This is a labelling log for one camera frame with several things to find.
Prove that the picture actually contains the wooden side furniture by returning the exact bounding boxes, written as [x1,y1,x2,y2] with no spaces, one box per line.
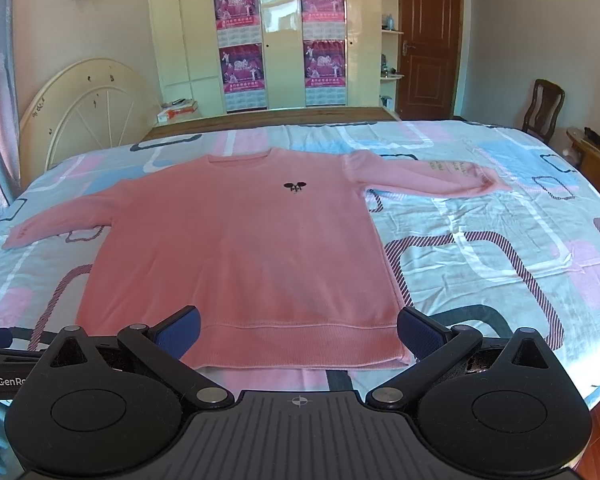
[566,130,600,193]

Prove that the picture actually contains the pink poster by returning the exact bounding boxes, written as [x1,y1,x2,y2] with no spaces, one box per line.
[219,44,268,113]
[303,40,347,106]
[301,0,347,41]
[213,0,262,48]

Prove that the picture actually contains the wooden bed footboard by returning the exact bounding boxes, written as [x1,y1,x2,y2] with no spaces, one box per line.
[144,106,400,141]

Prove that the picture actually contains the cream round headboard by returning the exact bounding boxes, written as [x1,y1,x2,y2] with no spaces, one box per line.
[19,58,160,185]

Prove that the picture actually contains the patterned bed sheet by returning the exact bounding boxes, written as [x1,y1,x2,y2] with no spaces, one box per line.
[0,119,600,480]

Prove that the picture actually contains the brown wooden door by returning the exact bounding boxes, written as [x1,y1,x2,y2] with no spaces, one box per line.
[396,0,463,120]

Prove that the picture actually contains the upper right pink poster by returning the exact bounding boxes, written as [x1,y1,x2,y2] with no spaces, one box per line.
[301,0,347,41]

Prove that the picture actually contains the corner wall shelves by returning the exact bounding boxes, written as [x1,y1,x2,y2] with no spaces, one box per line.
[380,0,403,113]

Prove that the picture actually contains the dark wooden chair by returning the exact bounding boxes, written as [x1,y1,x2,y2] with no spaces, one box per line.
[521,79,566,144]

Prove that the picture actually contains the upper left pink poster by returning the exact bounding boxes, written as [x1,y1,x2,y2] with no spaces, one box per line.
[213,0,262,48]

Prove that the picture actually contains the pink knit sweater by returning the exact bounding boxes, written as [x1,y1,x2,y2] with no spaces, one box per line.
[5,148,504,368]

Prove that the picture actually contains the cream wardrobe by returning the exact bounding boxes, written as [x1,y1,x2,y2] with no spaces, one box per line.
[148,0,381,117]

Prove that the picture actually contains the lower right pink poster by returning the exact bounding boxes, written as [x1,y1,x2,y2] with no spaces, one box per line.
[303,40,347,106]

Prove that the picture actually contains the lower left pink poster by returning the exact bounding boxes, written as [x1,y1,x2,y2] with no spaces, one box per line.
[219,44,268,113]

